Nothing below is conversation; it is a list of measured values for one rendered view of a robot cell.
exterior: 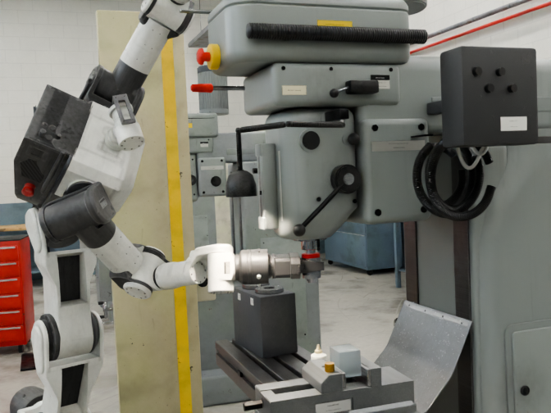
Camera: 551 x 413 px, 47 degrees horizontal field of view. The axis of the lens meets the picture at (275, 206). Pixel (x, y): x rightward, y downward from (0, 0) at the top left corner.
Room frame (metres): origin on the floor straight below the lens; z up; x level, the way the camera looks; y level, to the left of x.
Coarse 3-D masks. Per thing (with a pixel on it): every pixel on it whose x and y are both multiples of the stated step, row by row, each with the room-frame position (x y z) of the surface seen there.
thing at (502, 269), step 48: (528, 144) 1.63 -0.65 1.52; (528, 192) 1.63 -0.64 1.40; (432, 240) 1.76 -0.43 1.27; (480, 240) 1.60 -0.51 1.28; (528, 240) 1.63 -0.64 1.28; (432, 288) 1.77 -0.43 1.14; (480, 288) 1.60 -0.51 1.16; (528, 288) 1.62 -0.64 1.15; (480, 336) 1.60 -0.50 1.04; (528, 336) 1.60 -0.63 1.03; (480, 384) 1.60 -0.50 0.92; (528, 384) 1.60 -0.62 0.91
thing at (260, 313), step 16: (240, 288) 2.05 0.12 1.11; (256, 288) 1.97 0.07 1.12; (272, 288) 1.96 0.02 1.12; (240, 304) 2.03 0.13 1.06; (256, 304) 1.92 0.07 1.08; (272, 304) 1.91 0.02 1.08; (288, 304) 1.94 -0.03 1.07; (240, 320) 2.04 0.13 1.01; (256, 320) 1.93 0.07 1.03; (272, 320) 1.91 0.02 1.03; (288, 320) 1.94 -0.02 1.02; (240, 336) 2.04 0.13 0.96; (256, 336) 1.93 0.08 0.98; (272, 336) 1.91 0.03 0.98; (288, 336) 1.93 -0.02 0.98; (256, 352) 1.94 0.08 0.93; (272, 352) 1.91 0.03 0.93; (288, 352) 1.93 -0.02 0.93
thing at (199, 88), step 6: (192, 84) 1.62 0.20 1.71; (198, 84) 1.62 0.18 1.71; (204, 84) 1.63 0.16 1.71; (210, 84) 1.63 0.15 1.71; (192, 90) 1.62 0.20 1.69; (198, 90) 1.62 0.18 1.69; (204, 90) 1.63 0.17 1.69; (210, 90) 1.63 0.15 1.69; (234, 90) 1.66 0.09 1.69; (240, 90) 1.67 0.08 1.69
